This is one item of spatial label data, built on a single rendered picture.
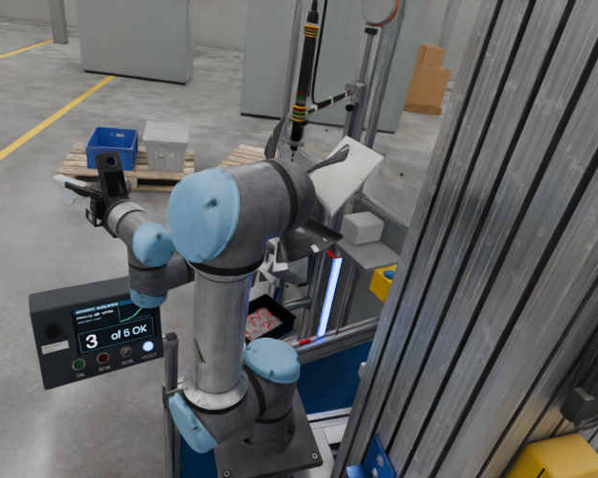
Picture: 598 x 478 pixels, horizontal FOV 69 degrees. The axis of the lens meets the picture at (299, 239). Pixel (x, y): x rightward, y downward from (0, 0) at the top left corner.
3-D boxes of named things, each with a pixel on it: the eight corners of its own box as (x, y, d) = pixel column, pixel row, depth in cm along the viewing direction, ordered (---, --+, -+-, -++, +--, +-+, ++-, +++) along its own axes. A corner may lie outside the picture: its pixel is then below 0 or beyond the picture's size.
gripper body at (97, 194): (83, 215, 98) (104, 240, 91) (84, 180, 94) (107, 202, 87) (116, 212, 103) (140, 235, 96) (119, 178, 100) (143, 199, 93)
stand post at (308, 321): (296, 370, 252) (333, 188, 194) (305, 380, 245) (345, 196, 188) (289, 372, 249) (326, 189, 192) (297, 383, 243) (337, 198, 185)
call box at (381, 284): (399, 283, 170) (406, 261, 164) (417, 299, 163) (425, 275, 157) (367, 292, 162) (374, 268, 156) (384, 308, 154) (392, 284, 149)
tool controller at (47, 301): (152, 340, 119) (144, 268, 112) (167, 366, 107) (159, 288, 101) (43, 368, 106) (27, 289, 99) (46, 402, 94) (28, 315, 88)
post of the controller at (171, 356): (175, 380, 128) (175, 331, 118) (177, 388, 126) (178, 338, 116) (164, 384, 126) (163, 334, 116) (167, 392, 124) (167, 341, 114)
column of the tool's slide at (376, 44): (306, 327, 283) (367, 23, 193) (316, 332, 281) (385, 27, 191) (302, 333, 279) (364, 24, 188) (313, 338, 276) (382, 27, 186)
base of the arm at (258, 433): (303, 449, 95) (310, 420, 90) (234, 463, 90) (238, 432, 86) (285, 394, 107) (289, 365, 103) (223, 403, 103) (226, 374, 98)
